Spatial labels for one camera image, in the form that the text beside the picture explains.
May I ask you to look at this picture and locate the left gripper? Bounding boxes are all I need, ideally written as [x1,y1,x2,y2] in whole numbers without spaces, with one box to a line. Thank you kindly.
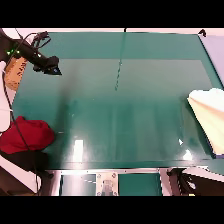
[32,55,63,76]

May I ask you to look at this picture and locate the brown cardboard box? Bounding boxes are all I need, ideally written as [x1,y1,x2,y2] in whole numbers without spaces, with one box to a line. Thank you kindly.
[4,55,28,92]

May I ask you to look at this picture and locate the red garment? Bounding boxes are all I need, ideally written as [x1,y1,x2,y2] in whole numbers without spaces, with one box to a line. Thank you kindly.
[0,115,56,155]

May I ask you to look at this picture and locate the cream garment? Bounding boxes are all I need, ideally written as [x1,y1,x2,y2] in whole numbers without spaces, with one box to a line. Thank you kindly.
[191,98,224,156]

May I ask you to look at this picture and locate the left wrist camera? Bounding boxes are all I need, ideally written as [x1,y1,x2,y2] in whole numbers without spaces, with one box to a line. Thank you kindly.
[32,31,52,48]

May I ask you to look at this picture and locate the black cable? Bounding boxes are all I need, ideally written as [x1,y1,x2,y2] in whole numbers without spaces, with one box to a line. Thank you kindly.
[1,69,40,196]

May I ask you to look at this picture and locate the silver frame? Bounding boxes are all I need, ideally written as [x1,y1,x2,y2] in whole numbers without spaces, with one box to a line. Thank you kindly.
[44,165,211,197]

